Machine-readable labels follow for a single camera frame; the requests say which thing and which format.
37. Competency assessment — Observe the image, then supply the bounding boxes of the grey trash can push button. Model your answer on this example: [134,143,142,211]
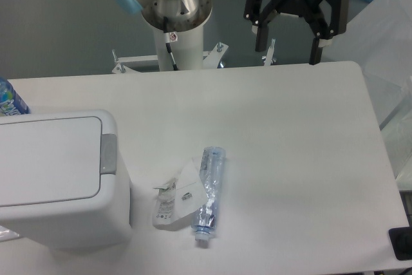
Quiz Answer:
[100,134,118,175]

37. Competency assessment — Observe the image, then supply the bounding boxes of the white trash can lid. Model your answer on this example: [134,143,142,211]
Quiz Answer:
[1,116,102,207]

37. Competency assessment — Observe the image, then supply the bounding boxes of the crushed clear plastic bottle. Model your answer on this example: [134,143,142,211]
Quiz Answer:
[192,146,226,245]

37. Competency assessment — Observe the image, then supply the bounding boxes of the white paper napkin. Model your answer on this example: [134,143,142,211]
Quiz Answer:
[172,157,208,224]

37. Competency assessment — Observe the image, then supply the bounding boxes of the white torn wrapper packet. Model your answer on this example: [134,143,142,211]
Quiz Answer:
[153,177,177,226]

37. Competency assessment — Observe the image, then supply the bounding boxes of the black device at table edge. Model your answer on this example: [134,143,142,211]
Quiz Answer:
[388,227,411,261]

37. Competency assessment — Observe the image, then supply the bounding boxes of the blue labelled water bottle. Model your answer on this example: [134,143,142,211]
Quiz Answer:
[1,78,31,117]

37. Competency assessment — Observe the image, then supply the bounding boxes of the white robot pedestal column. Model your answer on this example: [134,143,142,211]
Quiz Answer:
[152,26,203,71]

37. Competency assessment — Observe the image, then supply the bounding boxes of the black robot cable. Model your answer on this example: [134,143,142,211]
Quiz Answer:
[162,16,179,71]

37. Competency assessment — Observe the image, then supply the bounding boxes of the white pedestal base frame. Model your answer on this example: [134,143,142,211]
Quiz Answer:
[111,39,277,74]

